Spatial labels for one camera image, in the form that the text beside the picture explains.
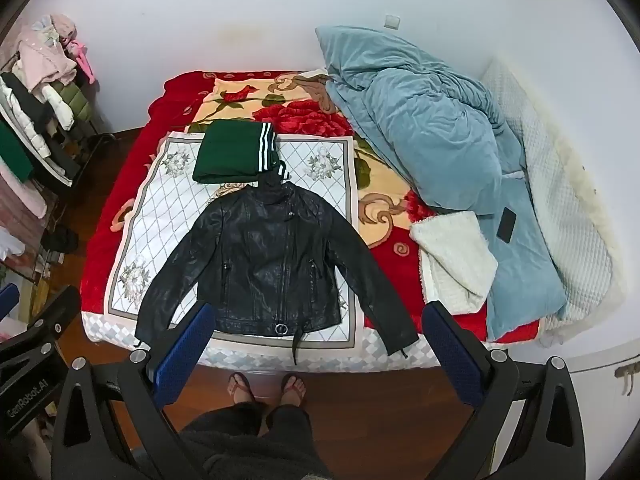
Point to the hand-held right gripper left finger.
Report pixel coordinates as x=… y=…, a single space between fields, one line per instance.
x=182 y=355

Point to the white fleece blanket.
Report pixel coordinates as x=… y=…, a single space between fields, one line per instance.
x=450 y=255

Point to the person's right foot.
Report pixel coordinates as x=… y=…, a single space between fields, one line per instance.
x=293 y=389

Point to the person's left foot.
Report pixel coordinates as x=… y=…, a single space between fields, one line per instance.
x=240 y=387

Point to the white puffer jacket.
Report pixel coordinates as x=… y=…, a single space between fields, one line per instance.
x=22 y=115

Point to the white quilted bedspread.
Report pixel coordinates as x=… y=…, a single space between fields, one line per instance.
x=565 y=200

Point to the black leather jacket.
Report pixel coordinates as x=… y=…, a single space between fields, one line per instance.
x=270 y=260

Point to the pale pink fuzzy garment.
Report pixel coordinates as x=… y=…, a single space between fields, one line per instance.
x=42 y=57

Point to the green hanging garment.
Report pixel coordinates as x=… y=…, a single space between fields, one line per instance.
x=12 y=152

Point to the person's dark clothing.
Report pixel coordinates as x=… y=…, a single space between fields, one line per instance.
x=250 y=445

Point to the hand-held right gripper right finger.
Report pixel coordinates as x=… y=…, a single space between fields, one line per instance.
x=452 y=355

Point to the black phone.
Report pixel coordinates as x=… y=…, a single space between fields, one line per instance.
x=506 y=224

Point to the brown hook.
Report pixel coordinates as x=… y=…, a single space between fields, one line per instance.
x=627 y=375

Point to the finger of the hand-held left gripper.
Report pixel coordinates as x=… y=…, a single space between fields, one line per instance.
x=7 y=301
x=60 y=310

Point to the white wall socket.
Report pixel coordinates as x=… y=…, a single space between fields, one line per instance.
x=392 y=21

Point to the light blue duvet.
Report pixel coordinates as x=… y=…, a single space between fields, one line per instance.
x=425 y=135

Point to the green garment with white stripes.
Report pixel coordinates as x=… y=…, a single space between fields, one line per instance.
x=225 y=155

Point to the dark shoes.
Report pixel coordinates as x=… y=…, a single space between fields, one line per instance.
x=61 y=239

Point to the white floral patterned mat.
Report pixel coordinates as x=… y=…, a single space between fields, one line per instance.
x=150 y=210

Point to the red floral blanket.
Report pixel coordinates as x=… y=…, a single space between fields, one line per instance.
x=300 y=115

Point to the person's foot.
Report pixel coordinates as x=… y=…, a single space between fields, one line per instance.
x=293 y=389
x=240 y=387

